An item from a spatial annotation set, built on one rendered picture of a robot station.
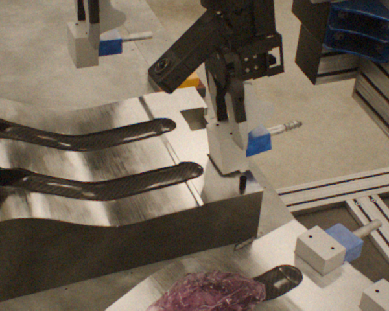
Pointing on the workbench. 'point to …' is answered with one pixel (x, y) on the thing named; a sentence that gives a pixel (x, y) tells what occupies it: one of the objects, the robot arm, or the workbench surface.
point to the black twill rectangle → (243, 243)
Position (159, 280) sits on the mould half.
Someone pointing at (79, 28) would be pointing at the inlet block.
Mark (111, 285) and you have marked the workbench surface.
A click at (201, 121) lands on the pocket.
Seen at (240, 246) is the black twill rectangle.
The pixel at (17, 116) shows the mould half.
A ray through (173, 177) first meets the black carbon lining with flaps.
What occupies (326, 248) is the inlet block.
